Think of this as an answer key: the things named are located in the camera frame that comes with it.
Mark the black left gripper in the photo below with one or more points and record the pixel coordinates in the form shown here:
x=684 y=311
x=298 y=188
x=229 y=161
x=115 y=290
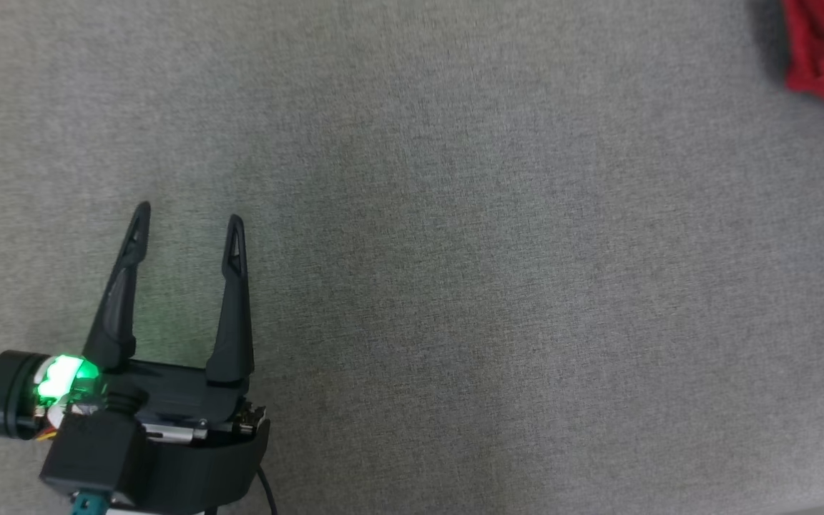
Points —
x=183 y=400

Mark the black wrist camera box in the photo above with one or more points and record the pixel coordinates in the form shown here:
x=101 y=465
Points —
x=94 y=454

